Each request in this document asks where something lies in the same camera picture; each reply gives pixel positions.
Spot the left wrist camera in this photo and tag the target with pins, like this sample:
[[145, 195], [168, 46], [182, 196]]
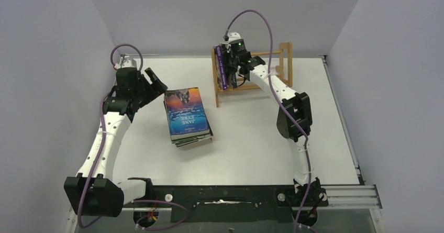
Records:
[[126, 63]]

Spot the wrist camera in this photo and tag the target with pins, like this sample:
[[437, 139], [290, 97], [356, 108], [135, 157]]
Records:
[[229, 38], [126, 63]]

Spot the Little Women book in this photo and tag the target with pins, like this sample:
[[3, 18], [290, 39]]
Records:
[[232, 79]]

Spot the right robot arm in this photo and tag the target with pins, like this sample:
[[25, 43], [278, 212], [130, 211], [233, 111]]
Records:
[[294, 117]]

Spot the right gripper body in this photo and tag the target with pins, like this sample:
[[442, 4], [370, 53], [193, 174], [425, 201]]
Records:
[[231, 64]]

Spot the lower stack of books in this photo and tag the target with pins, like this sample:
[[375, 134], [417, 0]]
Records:
[[192, 140]]

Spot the Jane Eyre book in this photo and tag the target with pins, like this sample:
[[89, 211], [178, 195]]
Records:
[[185, 113]]

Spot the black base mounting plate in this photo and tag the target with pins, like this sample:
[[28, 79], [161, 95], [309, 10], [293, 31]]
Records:
[[237, 203]]

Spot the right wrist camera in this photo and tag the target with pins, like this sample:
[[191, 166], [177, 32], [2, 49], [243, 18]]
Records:
[[229, 38]]

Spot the purple comic book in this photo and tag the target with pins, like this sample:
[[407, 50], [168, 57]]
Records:
[[220, 68]]

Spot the wooden book rack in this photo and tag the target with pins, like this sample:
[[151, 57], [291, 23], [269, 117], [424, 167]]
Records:
[[283, 70]]

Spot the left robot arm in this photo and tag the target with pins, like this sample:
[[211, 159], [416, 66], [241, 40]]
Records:
[[92, 191]]

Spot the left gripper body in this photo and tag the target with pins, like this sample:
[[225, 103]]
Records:
[[142, 91]]

